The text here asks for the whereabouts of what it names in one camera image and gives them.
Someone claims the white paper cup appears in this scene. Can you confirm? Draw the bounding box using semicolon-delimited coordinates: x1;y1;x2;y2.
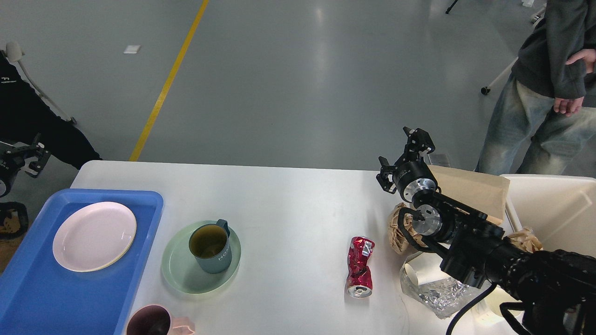
483;287;520;321
404;257;450;286

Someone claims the crushed red soda can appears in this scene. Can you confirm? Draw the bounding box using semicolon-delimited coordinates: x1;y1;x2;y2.
345;236;375;298

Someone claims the white office chair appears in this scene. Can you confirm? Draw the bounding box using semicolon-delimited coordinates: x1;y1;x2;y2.
480;3;547;96

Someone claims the light green plate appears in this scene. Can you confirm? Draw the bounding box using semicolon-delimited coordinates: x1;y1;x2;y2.
161;221;241;295

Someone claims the person in grey hoodie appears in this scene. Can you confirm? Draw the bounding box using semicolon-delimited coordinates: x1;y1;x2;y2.
475;0;596;175

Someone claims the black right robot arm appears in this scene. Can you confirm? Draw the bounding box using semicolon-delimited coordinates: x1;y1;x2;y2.
376;127;596;335

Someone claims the person in black clothes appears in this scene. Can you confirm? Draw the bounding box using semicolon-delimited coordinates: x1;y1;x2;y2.
0;56;102;169

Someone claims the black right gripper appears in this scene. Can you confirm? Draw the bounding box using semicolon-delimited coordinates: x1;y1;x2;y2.
376;127;438;203

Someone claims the white paper cup lower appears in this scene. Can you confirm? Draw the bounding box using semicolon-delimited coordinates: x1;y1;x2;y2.
483;287;520;321

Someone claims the teal mug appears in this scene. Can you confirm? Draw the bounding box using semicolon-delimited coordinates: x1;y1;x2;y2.
188;219;232;274

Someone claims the brown paper bag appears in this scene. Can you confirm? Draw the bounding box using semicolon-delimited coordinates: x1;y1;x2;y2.
428;165;510;225

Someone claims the crumpled clear plastic wrap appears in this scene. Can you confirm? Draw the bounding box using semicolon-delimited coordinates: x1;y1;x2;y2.
400;252;481;319

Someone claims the pink mug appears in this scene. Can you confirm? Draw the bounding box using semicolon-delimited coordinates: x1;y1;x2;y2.
125;305;196;335

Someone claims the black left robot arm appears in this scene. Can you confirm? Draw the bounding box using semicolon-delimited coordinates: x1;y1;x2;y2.
0;133;51;197

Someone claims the blue plastic tray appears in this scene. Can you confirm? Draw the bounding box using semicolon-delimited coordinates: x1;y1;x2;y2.
0;188;163;335

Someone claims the white plastic bin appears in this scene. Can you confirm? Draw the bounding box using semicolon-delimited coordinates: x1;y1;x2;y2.
504;174;596;257

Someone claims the pink plate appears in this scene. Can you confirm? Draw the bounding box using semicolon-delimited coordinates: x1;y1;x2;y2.
52;201;137;272

